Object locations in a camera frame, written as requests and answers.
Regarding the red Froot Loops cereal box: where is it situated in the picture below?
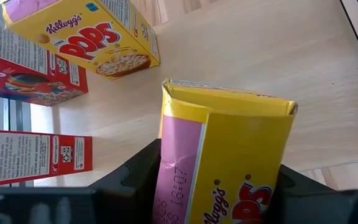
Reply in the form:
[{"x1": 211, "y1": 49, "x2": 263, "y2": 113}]
[
  {"x1": 0, "y1": 129, "x2": 93, "y2": 189},
  {"x1": 0, "y1": 11, "x2": 90, "y2": 107}
]

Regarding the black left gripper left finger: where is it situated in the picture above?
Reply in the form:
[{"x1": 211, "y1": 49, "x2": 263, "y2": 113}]
[{"x1": 88, "y1": 138, "x2": 162, "y2": 224}]

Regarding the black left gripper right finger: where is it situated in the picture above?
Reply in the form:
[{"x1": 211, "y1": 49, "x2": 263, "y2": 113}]
[{"x1": 267, "y1": 164, "x2": 351, "y2": 224}]

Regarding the yellow Corn Pops cereal box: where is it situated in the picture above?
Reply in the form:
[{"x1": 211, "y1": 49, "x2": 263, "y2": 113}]
[
  {"x1": 152, "y1": 78, "x2": 298, "y2": 224},
  {"x1": 0, "y1": 0, "x2": 162, "y2": 79}
]

